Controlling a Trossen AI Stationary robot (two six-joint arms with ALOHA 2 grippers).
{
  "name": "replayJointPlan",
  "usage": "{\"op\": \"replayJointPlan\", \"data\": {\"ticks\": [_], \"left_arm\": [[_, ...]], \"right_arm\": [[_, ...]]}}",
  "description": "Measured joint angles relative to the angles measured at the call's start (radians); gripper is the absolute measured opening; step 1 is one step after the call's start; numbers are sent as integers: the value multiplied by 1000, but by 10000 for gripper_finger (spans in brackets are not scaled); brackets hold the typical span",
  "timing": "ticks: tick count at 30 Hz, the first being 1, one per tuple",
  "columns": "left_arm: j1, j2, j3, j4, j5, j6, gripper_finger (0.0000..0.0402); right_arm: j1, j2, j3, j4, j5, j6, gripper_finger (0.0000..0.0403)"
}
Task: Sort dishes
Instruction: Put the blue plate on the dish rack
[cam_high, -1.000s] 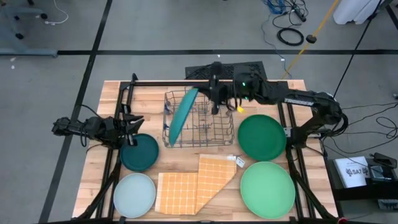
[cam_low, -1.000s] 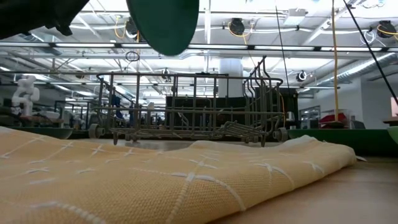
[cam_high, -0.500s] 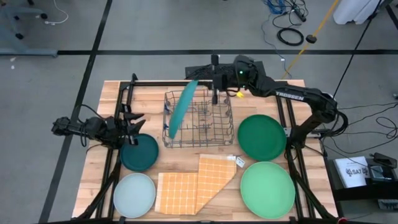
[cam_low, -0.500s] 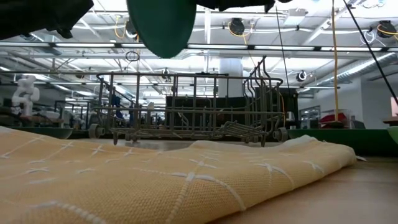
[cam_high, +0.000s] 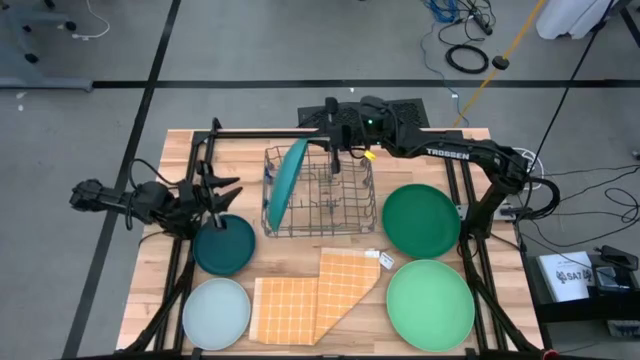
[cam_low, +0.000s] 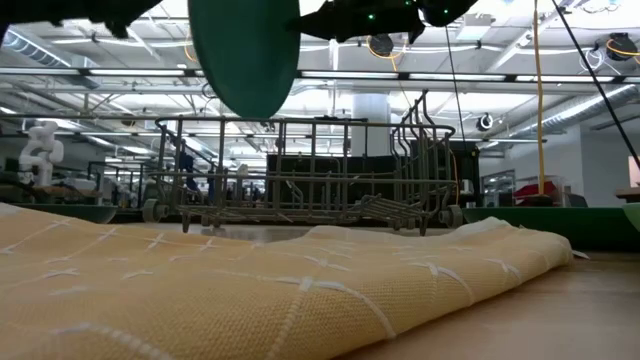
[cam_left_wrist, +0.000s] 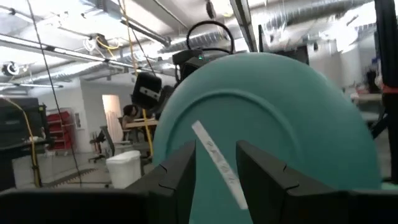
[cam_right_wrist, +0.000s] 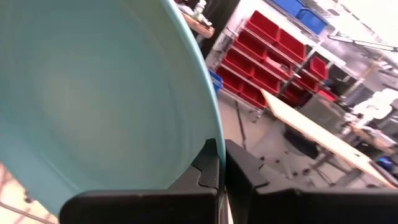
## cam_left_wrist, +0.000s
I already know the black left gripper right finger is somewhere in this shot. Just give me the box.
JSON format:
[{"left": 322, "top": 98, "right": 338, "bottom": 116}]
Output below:
[{"left": 235, "top": 139, "right": 336, "bottom": 224}]

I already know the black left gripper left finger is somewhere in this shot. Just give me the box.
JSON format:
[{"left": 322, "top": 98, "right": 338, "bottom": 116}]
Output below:
[{"left": 126, "top": 139, "right": 197, "bottom": 224}]

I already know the teal plate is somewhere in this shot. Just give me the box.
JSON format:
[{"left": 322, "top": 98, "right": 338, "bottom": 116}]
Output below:
[{"left": 152, "top": 52, "right": 382, "bottom": 224}]

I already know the person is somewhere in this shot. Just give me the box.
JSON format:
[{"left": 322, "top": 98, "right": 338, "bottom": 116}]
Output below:
[{"left": 121, "top": 104, "right": 141, "bottom": 130}]

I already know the wooden table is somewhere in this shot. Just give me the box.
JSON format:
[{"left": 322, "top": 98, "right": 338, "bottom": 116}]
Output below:
[{"left": 124, "top": 119, "right": 159, "bottom": 129}]

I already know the white trash bin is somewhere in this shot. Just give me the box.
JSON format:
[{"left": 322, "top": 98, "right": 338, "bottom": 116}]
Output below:
[{"left": 105, "top": 150, "right": 142, "bottom": 190}]

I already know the black office chair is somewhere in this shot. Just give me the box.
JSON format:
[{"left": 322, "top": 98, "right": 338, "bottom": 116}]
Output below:
[{"left": 88, "top": 125, "right": 116, "bottom": 164}]

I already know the black cabinet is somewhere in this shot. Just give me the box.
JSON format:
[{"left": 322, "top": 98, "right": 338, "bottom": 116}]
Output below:
[{"left": 0, "top": 98, "right": 47, "bottom": 190}]

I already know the yellow hanging strap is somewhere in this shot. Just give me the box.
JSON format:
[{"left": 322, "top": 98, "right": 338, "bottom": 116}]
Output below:
[{"left": 119, "top": 0, "right": 155, "bottom": 158}]

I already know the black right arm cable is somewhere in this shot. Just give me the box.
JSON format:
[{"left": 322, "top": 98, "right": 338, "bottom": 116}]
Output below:
[{"left": 185, "top": 20, "right": 236, "bottom": 55}]

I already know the thin black hanging cable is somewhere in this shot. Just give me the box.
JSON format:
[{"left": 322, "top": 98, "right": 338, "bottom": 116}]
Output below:
[{"left": 26, "top": 0, "right": 83, "bottom": 187}]

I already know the yellow cable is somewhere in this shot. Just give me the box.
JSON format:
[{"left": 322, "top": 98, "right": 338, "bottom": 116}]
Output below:
[{"left": 0, "top": 96, "right": 42, "bottom": 189}]

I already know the black aluminium table frame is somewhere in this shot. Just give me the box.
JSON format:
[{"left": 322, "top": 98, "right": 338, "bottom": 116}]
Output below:
[{"left": 369, "top": 0, "right": 398, "bottom": 184}]

